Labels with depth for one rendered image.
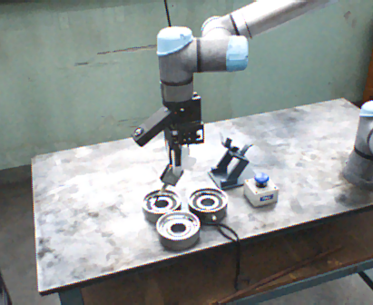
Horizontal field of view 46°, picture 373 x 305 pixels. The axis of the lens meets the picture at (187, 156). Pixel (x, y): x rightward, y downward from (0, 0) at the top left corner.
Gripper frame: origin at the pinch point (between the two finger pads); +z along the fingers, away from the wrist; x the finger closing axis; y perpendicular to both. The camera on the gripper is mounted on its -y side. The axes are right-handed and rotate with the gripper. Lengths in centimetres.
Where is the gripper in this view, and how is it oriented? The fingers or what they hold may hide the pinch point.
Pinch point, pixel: (173, 171)
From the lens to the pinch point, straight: 110.9
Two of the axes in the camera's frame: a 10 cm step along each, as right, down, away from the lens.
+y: 9.4, -2.0, 2.6
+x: -3.3, -4.9, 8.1
